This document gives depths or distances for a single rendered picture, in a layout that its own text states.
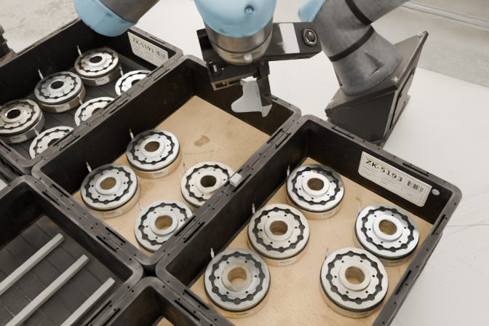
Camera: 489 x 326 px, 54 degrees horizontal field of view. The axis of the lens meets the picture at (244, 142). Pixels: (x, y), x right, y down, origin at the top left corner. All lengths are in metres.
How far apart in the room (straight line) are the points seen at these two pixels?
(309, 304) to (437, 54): 2.03
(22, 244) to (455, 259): 0.80
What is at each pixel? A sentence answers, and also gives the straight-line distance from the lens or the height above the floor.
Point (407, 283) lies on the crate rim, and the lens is 0.71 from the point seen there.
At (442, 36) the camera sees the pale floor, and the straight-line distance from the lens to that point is 2.79.
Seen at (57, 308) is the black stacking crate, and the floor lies 0.83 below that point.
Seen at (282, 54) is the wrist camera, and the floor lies 1.17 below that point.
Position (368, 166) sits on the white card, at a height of 0.89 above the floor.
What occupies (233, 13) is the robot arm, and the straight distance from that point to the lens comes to 0.43.
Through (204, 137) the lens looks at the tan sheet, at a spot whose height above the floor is 0.83.
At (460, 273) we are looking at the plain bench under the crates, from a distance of 1.02.
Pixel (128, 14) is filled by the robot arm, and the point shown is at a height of 1.25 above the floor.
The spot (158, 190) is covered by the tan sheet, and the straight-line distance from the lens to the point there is 0.91.
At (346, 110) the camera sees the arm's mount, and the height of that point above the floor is 0.78.
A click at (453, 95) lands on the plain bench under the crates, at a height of 0.70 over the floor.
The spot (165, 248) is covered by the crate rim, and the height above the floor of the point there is 0.93.
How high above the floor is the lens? 1.55
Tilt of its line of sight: 48 degrees down
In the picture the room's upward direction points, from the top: 3 degrees counter-clockwise
